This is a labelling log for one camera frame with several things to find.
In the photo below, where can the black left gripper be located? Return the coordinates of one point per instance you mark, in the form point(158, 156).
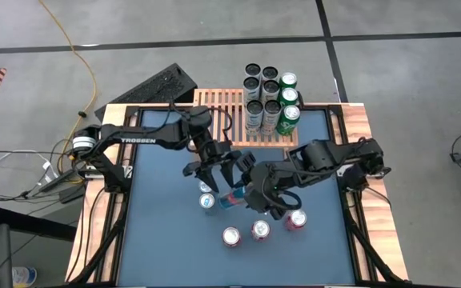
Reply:
point(212, 150)

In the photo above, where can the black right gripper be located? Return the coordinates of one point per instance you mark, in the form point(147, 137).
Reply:
point(262, 184)

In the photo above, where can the red Star Wars cola can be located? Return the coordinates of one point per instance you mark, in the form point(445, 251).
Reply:
point(231, 236)

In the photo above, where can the white Celsius can blue band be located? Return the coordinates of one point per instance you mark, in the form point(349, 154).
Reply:
point(254, 108)
point(251, 83)
point(253, 70)

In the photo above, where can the green Sprite can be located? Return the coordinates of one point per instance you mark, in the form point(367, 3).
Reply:
point(290, 114)
point(288, 80)
point(289, 96)

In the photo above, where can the white Celsius can yellow band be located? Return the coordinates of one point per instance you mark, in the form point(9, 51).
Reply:
point(270, 73)
point(271, 86)
point(272, 107)

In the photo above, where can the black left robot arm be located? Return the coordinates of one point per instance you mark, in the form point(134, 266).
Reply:
point(142, 140)

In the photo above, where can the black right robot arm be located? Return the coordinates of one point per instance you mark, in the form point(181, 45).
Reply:
point(334, 156)

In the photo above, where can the wooden slatted shelf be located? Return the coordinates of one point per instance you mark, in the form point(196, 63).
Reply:
point(230, 100)

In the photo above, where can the black mesh case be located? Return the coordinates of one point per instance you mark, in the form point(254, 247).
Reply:
point(154, 88)

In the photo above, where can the yellow power plug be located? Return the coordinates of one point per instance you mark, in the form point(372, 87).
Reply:
point(77, 155)

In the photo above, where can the black power brick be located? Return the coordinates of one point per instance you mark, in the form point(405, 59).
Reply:
point(71, 194)

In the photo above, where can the black power strip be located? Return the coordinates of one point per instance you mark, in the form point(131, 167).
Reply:
point(60, 180)

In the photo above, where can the black floor bar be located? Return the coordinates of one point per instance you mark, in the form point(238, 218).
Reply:
point(34, 224)

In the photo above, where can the white blue yellow container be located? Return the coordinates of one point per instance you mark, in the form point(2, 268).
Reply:
point(24, 277)

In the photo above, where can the black aluminium table frame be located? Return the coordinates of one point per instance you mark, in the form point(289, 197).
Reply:
point(162, 107)

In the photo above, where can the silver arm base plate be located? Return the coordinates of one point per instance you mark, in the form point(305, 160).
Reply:
point(380, 173)
point(92, 174)

